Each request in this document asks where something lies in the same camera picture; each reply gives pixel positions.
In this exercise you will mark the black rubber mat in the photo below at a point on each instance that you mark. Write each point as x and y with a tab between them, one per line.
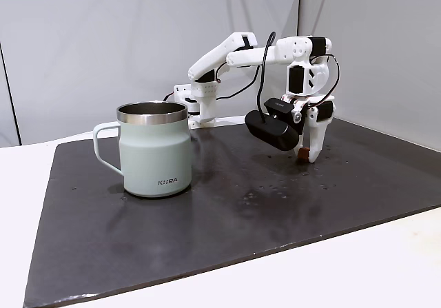
206	235

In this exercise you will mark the black oval camera box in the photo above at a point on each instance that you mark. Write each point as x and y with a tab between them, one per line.
270	130

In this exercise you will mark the pale green steel mug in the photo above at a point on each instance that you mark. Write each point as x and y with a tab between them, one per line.
155	156

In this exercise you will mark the small red cube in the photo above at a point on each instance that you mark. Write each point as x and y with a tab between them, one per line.
303	154

